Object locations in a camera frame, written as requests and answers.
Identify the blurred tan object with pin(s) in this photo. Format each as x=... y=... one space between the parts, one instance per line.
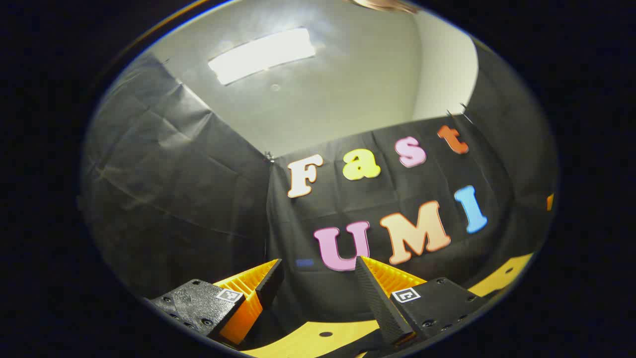
x=387 y=4

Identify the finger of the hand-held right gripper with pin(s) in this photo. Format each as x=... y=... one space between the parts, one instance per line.
x=550 y=202

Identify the ceiling light panel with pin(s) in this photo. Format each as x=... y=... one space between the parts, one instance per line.
x=261 y=54

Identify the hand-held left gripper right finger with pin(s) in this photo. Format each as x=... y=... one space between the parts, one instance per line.
x=380 y=303

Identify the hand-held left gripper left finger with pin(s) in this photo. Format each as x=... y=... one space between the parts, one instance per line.
x=271 y=281

